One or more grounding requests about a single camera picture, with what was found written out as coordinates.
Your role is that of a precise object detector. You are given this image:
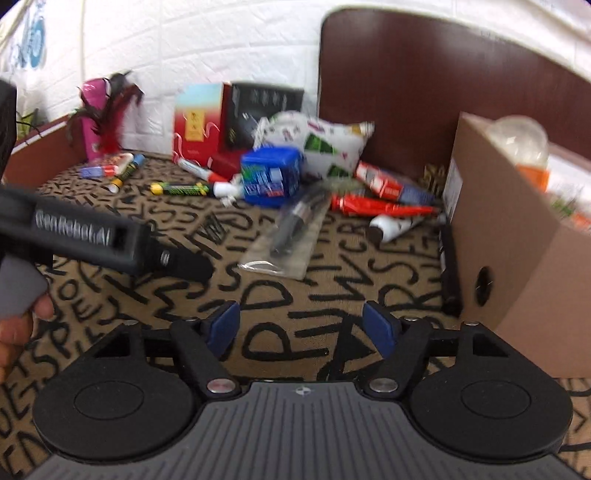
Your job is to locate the black slim case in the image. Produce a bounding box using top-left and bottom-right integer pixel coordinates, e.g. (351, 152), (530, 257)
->
(438, 223), (463, 318)

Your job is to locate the letter print blanket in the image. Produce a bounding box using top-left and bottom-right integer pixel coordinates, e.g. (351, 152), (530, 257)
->
(0, 152), (591, 480)

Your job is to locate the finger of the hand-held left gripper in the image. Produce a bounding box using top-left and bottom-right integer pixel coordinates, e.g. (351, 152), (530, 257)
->
(148, 233), (214, 283)

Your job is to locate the clear packet with black pen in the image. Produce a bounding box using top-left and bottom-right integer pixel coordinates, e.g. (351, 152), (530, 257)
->
(238, 188), (332, 281)

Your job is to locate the blue carton box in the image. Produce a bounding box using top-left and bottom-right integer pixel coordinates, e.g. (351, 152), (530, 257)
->
(240, 147), (305, 209)

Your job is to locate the person's left hand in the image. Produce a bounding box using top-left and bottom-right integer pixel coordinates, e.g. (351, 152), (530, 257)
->
(0, 294), (56, 384)

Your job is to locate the blue wall sticker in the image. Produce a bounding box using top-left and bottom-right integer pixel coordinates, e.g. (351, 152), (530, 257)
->
(0, 0), (49, 75)

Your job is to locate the red gradient box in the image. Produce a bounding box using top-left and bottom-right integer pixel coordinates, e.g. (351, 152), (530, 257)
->
(173, 83), (232, 165)

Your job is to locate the black charger box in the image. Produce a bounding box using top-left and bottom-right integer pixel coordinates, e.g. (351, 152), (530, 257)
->
(219, 82), (305, 154)

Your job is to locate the brown cardboard box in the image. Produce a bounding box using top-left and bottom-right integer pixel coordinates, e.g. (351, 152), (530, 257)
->
(441, 112), (591, 380)

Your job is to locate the whiteboard marker with red cap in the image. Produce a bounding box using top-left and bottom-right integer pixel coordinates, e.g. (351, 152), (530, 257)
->
(178, 157), (230, 184)

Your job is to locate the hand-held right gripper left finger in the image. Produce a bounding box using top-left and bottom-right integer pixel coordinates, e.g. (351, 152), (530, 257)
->
(85, 300), (242, 399)

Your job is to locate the red plastic snack packet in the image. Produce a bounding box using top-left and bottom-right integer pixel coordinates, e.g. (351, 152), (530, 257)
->
(355, 161), (435, 207)

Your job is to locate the white tube with black cap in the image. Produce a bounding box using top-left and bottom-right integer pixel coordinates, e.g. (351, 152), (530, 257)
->
(369, 213), (433, 245)

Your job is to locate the clear plastic dome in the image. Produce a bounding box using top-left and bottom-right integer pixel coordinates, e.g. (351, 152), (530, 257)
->
(487, 115), (551, 168)

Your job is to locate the red tube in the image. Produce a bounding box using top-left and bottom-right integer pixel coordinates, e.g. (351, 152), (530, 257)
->
(330, 193), (440, 219)

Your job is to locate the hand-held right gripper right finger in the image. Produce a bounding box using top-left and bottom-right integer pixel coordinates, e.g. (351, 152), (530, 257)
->
(362, 300), (520, 399)

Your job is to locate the brown wooden ledge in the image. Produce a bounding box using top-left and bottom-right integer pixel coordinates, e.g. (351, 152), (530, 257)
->
(4, 114), (89, 186)

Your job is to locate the small dark red box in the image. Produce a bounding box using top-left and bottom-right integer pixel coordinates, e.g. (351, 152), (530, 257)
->
(210, 151), (246, 182)

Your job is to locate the green marker with yellow cap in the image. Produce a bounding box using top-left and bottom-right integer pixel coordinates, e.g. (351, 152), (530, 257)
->
(150, 181), (219, 199)

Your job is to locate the printed drawstring pouch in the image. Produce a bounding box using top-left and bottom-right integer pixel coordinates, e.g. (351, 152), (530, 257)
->
(253, 111), (376, 182)

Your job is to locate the marker with blue cap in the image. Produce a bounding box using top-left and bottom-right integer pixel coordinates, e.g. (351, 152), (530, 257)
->
(110, 154), (147, 193)

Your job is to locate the small colourful plastic packet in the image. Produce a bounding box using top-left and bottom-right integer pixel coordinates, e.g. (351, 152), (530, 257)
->
(78, 154), (136, 180)

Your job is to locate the pink vase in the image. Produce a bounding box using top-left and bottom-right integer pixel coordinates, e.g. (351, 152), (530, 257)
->
(76, 78), (124, 163)

